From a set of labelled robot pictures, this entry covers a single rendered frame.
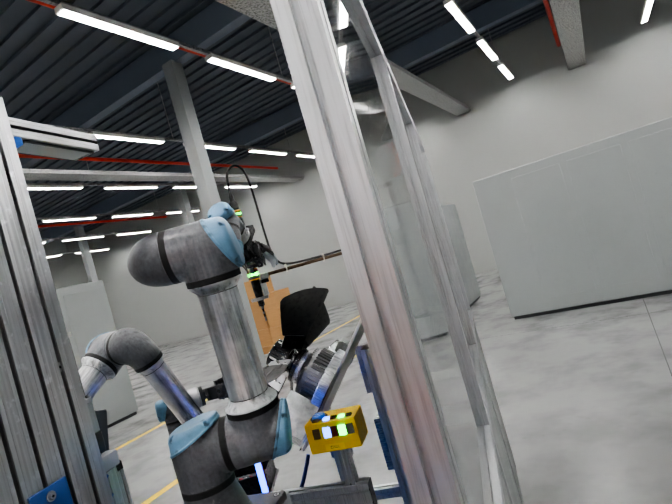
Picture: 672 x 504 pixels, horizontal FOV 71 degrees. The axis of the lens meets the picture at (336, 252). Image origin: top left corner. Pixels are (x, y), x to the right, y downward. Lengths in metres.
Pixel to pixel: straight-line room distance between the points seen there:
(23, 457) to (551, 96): 13.38
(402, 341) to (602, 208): 6.47
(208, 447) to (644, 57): 13.36
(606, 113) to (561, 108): 1.02
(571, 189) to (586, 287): 1.30
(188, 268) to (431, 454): 0.68
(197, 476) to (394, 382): 0.74
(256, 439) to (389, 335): 0.68
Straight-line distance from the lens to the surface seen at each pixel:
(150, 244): 1.01
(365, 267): 0.41
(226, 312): 1.00
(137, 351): 1.60
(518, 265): 6.99
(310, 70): 0.45
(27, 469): 1.03
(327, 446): 1.49
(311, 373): 1.88
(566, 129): 13.58
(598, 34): 13.96
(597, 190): 6.83
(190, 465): 1.10
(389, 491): 2.12
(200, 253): 0.97
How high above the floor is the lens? 1.52
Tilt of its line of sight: 1 degrees up
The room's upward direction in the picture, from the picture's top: 16 degrees counter-clockwise
